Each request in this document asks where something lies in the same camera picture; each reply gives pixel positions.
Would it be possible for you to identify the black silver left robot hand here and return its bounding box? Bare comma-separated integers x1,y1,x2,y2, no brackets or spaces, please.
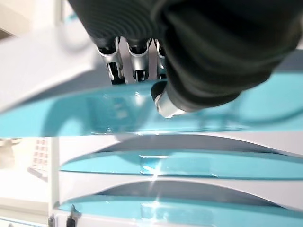
67,0,303,119

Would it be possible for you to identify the white drawer blue handle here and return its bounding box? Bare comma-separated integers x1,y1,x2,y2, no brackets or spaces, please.
58,133,303,178
55,178,303,222
0,30,303,138

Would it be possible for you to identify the orange grid printed sheet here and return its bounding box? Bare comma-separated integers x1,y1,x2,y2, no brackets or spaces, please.
32,138,49,175

